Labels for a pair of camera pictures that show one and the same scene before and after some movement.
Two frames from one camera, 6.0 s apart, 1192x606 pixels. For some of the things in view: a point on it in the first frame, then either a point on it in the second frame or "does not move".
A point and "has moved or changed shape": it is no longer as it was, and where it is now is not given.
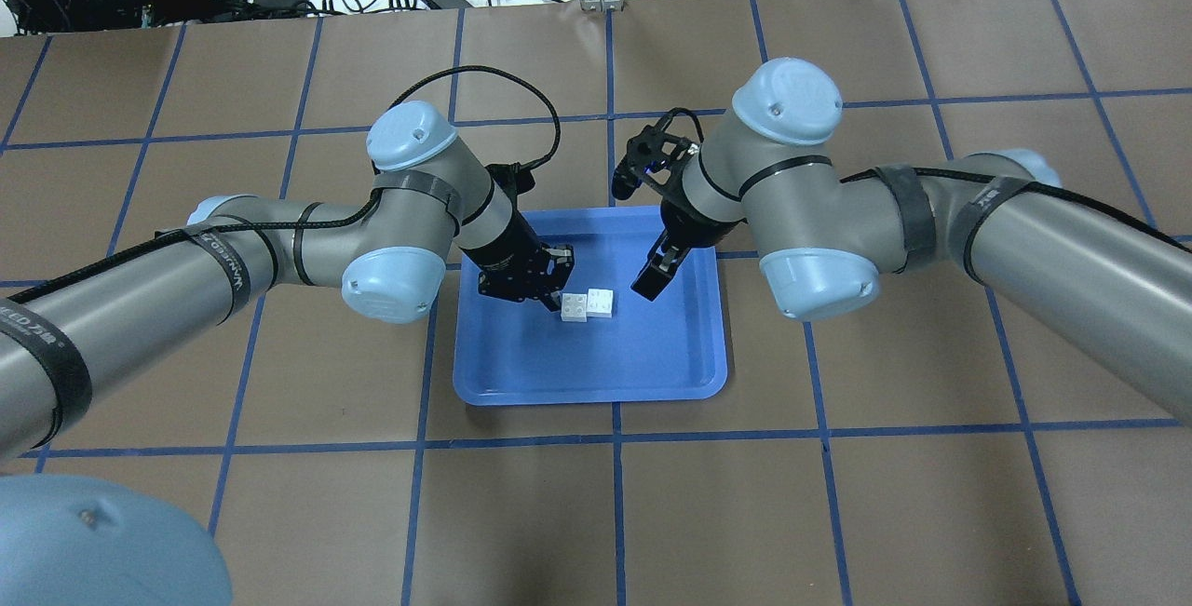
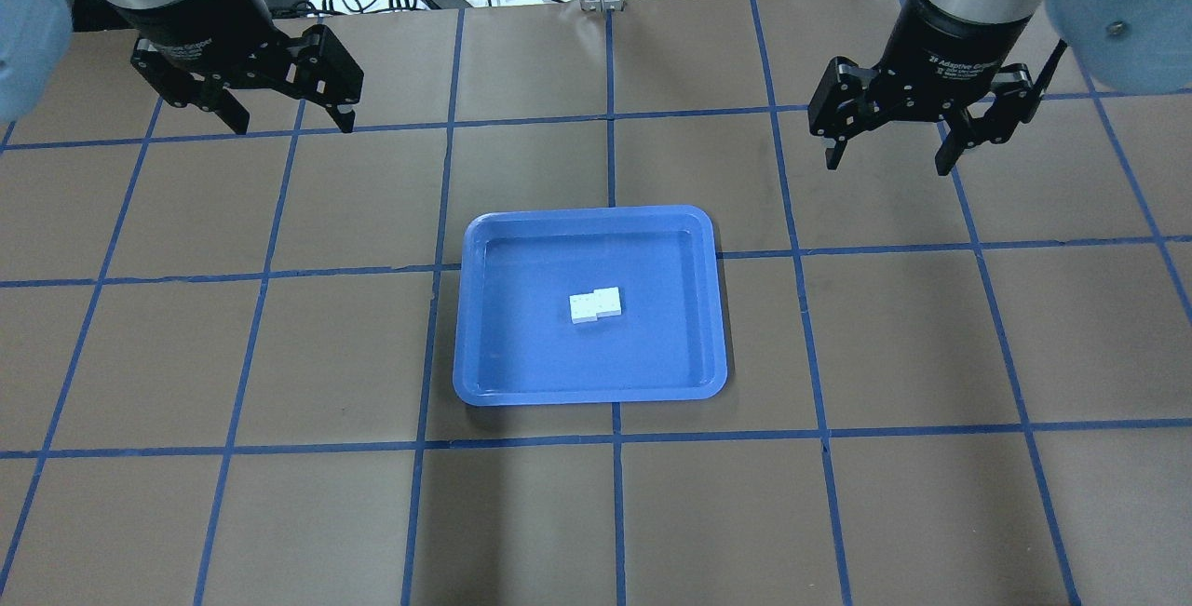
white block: (600, 303) has moved or changed shape
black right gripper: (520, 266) -> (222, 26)
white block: (574, 307) has moved or changed shape
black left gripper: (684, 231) -> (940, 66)
